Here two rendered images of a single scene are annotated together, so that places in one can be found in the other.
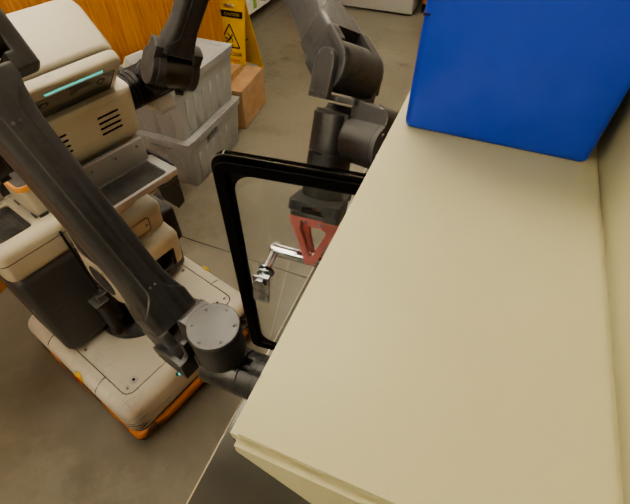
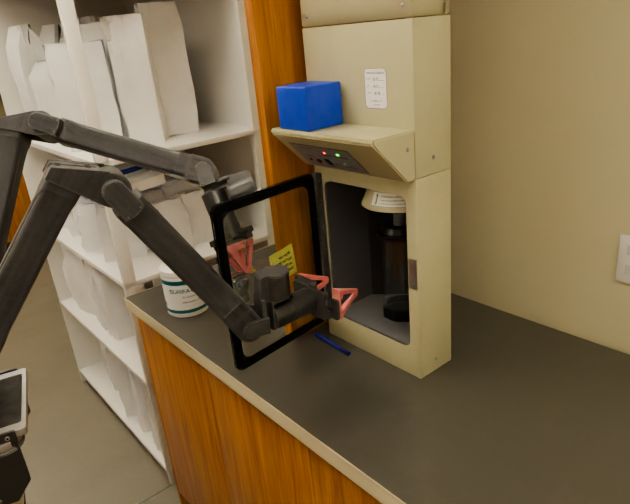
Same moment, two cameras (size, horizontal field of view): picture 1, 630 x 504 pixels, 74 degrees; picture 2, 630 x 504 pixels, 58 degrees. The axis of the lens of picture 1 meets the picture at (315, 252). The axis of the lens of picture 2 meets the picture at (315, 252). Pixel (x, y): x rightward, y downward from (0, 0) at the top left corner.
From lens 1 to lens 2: 1.05 m
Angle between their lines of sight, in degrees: 54
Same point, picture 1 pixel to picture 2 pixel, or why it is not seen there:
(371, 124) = (243, 179)
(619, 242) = (367, 121)
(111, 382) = not seen: outside the picture
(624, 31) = (336, 93)
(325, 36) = (192, 160)
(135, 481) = not seen: outside the picture
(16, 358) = not seen: outside the picture
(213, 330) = (277, 270)
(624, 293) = (377, 122)
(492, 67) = (320, 108)
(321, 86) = (208, 178)
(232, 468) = (309, 414)
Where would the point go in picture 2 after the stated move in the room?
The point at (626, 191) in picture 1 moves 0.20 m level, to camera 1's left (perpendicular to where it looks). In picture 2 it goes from (359, 116) to (315, 135)
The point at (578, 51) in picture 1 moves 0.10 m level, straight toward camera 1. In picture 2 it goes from (332, 99) to (359, 102)
